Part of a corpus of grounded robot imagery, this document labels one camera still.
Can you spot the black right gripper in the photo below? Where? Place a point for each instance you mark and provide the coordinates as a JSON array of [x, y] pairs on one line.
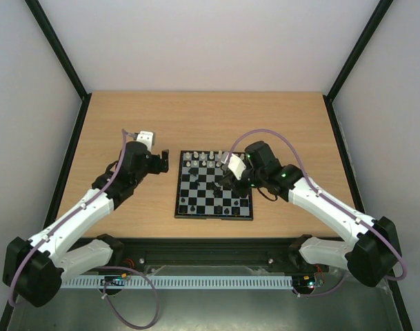
[[235, 180]]

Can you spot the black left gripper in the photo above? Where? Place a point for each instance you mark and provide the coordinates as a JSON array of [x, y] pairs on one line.
[[156, 167]]

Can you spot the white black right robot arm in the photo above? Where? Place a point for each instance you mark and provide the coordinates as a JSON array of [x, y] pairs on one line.
[[368, 248]]

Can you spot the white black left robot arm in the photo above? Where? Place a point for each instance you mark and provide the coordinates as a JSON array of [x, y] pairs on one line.
[[37, 268]]

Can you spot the black white chess board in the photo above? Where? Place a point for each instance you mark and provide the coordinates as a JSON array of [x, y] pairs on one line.
[[199, 195]]

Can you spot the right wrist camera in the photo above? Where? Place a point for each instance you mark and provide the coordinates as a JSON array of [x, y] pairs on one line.
[[233, 163]]

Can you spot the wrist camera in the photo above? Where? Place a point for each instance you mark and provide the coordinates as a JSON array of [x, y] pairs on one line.
[[233, 163], [146, 137]]

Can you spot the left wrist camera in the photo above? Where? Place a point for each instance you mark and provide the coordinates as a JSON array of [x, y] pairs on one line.
[[146, 137]]

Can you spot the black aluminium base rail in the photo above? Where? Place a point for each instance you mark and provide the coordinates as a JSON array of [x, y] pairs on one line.
[[269, 254]]

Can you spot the light blue cable duct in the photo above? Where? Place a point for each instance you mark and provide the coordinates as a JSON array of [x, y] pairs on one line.
[[181, 282]]

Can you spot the black frame post left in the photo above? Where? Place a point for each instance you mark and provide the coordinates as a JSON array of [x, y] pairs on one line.
[[49, 33]]

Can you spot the black frame post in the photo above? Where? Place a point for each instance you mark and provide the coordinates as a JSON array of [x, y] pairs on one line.
[[363, 40], [49, 33]]

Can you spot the black frame post right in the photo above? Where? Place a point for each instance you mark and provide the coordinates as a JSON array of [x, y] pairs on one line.
[[363, 40]]

